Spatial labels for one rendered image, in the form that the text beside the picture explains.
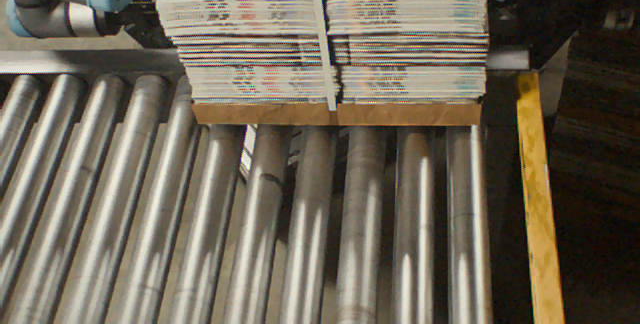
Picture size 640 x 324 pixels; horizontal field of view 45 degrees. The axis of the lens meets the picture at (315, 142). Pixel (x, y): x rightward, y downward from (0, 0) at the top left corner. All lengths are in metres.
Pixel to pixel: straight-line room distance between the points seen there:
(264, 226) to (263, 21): 0.25
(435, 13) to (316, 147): 0.26
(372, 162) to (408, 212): 0.09
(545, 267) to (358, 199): 0.24
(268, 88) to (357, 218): 0.20
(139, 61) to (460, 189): 0.52
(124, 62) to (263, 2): 0.37
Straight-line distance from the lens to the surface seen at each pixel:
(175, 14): 0.92
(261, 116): 1.03
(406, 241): 0.93
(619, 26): 1.19
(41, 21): 1.29
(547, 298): 0.88
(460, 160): 1.00
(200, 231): 0.97
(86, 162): 1.09
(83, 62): 1.22
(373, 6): 0.87
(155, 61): 1.18
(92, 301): 0.97
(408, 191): 0.97
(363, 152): 1.01
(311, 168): 1.00
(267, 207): 0.98
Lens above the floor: 1.60
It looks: 51 degrees down
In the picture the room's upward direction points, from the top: 10 degrees counter-clockwise
